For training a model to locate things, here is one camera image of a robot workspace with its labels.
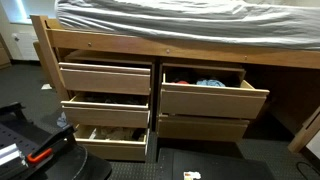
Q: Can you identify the white radiator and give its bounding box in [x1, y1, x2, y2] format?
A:
[11, 32, 40, 62]

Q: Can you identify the wooden drawer with white clothes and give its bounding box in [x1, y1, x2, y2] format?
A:
[73, 124, 150, 162]

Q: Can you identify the black clamp with orange handle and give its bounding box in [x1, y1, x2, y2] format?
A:
[26, 123, 78, 164]

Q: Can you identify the wooden drawer with grey clothes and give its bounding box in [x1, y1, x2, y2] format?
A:
[58, 62, 152, 96]

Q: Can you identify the mattress with grey sheet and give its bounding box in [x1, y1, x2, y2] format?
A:
[54, 0, 320, 51]

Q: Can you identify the wooden desk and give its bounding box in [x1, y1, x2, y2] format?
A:
[288, 106, 320, 154]

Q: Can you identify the pale blue crumpled cloth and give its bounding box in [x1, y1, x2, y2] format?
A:
[55, 111, 69, 129]

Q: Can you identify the white sticker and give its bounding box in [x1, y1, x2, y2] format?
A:
[183, 171, 202, 180]

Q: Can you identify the closed wooden drawer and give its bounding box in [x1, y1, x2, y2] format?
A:
[157, 114, 250, 143]

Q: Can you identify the wooden drawer with blue cloth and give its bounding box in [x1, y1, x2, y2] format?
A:
[159, 71, 270, 120]

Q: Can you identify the wooden bed frame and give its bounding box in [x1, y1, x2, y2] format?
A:
[29, 14, 320, 103]

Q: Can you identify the silver aluminium extrusion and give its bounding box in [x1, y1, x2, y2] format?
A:
[0, 143, 28, 168]

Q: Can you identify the black box with white sticker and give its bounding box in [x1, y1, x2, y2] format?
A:
[154, 147, 276, 180]

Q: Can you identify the two-drawer wooden chest carcass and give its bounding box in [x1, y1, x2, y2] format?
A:
[155, 59, 249, 141]

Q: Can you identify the wooden drawer with dark clothes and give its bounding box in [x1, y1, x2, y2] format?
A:
[61, 92, 150, 129]

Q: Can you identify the three-drawer wooden chest carcass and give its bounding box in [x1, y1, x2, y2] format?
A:
[63, 49, 158, 134]

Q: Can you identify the black floor cable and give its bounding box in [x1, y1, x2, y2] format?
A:
[296, 161, 320, 180]

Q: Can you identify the dark clothes pile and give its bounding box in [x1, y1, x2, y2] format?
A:
[83, 94, 148, 106]

